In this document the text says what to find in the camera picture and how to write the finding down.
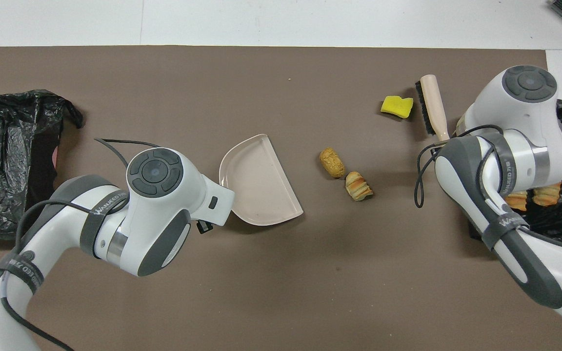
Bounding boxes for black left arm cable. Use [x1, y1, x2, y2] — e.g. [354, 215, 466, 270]
[0, 138, 162, 351]

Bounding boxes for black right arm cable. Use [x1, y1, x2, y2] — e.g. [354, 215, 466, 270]
[414, 124, 506, 209]

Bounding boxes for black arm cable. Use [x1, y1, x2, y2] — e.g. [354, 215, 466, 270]
[414, 124, 506, 209]
[0, 138, 162, 351]

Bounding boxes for yellow sponge piece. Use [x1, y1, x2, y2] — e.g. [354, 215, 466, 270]
[380, 96, 414, 119]

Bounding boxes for brown oval bread roll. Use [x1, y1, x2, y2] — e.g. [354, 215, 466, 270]
[319, 148, 346, 179]

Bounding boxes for brown table mat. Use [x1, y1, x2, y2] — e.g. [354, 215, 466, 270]
[0, 46, 562, 351]

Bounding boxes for beige hand brush black bristles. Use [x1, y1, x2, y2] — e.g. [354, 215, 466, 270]
[415, 75, 451, 143]

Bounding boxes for pale bread chunk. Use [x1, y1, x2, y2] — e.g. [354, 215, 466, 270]
[532, 182, 562, 207]

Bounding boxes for beige plastic dustpan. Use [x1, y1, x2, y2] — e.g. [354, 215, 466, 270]
[219, 134, 304, 226]

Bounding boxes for pale striped pastry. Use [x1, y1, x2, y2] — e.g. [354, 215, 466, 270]
[505, 191, 528, 212]

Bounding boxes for small orange striped croissant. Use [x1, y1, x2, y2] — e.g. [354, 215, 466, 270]
[345, 171, 374, 201]

